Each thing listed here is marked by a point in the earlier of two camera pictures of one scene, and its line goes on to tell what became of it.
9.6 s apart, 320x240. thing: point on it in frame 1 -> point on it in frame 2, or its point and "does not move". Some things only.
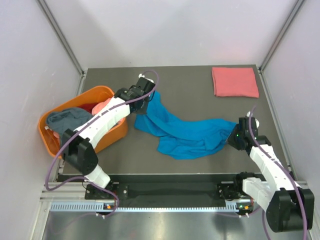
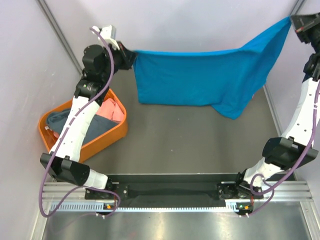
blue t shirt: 183,138 -> 228,81
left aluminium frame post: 49,16 does not move
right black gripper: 230,139 -> 303,23
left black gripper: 143,110 -> 127,56
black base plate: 206,188 does not move
